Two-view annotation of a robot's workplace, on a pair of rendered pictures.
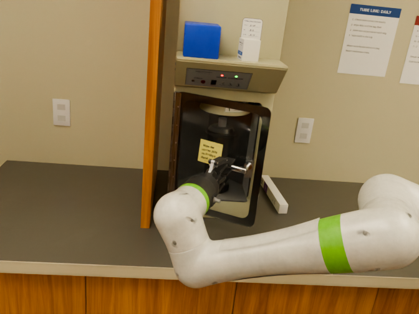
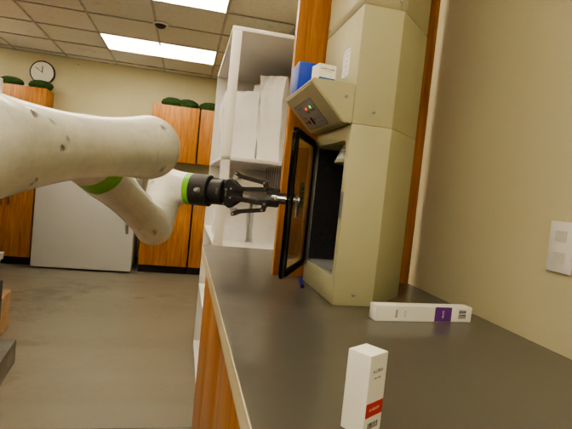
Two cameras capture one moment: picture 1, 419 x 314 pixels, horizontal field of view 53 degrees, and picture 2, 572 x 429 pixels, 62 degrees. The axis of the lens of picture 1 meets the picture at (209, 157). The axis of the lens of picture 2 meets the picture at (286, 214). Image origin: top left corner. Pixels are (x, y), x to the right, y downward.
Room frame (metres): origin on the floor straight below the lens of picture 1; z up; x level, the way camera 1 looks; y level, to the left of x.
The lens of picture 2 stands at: (1.05, -1.37, 1.23)
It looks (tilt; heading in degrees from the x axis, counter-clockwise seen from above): 3 degrees down; 83
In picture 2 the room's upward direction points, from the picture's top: 6 degrees clockwise
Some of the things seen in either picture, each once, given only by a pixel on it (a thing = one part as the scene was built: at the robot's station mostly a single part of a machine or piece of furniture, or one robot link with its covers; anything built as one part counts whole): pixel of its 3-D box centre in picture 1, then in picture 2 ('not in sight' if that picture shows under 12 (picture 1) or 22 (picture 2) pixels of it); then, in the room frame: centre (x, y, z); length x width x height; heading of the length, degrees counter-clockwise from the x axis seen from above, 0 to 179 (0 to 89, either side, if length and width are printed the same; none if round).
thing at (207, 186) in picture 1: (198, 195); (202, 190); (0.96, 0.02, 1.20); 0.12 x 0.06 x 0.09; 71
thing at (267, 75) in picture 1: (229, 75); (315, 109); (1.26, -0.03, 1.46); 0.32 x 0.11 x 0.10; 96
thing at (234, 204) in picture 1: (216, 161); (299, 203); (1.24, -0.02, 1.19); 0.30 x 0.01 x 0.40; 71
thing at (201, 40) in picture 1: (201, 39); (310, 82); (1.25, 0.06, 1.56); 0.10 x 0.10 x 0.09; 6
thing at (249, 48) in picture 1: (249, 49); (323, 77); (1.26, -0.08, 1.54); 0.05 x 0.05 x 0.06; 14
